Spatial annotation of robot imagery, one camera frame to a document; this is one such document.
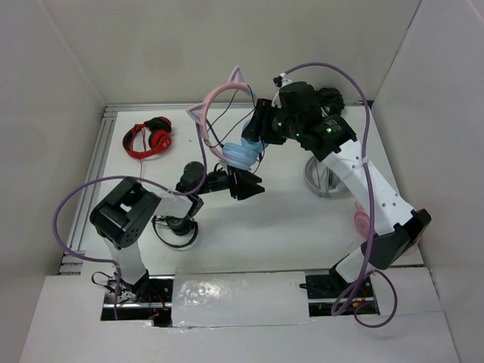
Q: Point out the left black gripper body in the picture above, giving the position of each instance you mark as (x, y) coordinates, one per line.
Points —
(216, 181)

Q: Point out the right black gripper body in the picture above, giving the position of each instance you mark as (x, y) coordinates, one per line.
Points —
(281, 126)

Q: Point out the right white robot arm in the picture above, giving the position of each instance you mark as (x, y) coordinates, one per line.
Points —
(334, 143)

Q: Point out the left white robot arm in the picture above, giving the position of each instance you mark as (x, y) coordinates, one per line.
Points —
(121, 217)

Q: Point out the small black headphones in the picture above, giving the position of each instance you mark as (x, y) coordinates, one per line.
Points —
(179, 227)

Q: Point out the grey white headphones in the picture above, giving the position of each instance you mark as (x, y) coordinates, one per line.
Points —
(322, 181)

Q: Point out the red black headphones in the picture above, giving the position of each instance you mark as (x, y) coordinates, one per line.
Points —
(155, 137)

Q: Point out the white taped front panel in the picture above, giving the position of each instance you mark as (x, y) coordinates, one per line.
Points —
(239, 300)

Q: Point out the black headphones with blue cable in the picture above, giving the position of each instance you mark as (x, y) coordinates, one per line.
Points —
(331, 101)

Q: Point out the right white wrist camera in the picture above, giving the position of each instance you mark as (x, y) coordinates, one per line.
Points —
(281, 80)

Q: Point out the aluminium frame rail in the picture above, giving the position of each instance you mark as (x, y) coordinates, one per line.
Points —
(281, 169)

